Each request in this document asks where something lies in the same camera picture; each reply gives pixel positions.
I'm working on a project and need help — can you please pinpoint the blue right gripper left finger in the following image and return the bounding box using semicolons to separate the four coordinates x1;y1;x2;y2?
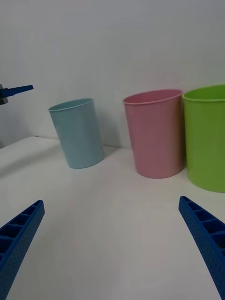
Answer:
0;199;45;300

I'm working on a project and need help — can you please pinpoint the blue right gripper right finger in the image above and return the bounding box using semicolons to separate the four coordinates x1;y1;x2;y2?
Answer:
178;195;225;300

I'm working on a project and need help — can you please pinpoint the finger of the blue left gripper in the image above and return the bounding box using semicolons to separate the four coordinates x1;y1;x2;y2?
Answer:
0;84;34;105

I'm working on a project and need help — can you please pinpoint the pale blue plastic bin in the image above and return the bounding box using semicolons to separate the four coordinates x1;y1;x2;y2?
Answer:
48;98;105;169

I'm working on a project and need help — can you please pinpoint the green plastic bin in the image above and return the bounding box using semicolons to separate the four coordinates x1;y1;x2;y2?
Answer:
182;83;225;194

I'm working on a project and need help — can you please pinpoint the pink plastic bin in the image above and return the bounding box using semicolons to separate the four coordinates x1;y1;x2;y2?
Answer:
122;89;184;180

